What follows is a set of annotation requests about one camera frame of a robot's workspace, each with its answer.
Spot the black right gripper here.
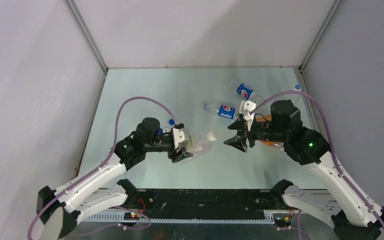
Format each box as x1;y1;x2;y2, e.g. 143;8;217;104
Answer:
223;116;287;152

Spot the cream label clear bottle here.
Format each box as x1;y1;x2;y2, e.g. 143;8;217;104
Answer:
179;130;215;163

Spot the orange label plastic bottle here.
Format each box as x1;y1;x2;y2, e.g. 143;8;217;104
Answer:
256;114;285;152

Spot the clear unlabelled plastic bottle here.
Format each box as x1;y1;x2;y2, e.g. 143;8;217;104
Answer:
285;87;302;105

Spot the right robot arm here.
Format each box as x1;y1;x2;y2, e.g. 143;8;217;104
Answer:
224;100;384;240

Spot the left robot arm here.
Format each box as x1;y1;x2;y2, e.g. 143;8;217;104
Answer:
36;117;192;240

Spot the Pepsi bottle blue label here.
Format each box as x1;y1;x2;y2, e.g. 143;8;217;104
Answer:
228;79;265;105

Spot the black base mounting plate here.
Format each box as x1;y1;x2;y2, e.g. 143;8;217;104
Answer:
122;188;290;220

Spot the left controller board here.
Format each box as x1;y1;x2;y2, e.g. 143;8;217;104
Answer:
123;212;142;222

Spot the controller board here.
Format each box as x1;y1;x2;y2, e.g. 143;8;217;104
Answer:
273;217;293;231
123;212;142;222

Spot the right controller board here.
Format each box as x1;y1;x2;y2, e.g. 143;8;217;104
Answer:
273;217;293;231

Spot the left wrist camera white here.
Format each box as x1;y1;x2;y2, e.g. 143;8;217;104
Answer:
171;123;191;150

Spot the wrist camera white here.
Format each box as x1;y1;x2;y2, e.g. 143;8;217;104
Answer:
239;100;257;132
171;123;191;150

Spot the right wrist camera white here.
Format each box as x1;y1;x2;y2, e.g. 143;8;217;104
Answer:
239;100;257;132

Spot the grey aluminium frame rail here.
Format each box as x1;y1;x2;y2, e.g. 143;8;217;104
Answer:
293;66;332;144

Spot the white slotted cable duct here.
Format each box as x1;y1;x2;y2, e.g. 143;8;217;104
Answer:
83;211;274;224

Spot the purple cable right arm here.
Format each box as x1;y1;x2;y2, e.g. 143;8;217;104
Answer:
249;90;384;240

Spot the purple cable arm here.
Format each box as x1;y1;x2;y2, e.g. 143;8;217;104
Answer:
26;96;180;240
249;90;384;240

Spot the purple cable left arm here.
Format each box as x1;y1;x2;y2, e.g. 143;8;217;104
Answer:
26;96;180;240

